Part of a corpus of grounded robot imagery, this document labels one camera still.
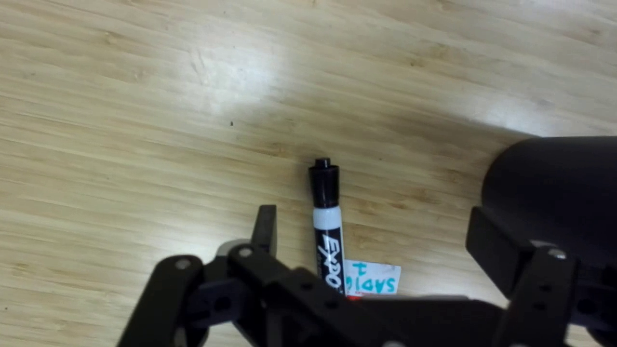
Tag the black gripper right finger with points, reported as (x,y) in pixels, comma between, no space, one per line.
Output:
(547,287)

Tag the black Expo marker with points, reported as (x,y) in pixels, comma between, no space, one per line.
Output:
(341,273)

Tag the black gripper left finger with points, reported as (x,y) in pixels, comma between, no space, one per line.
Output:
(185,296)

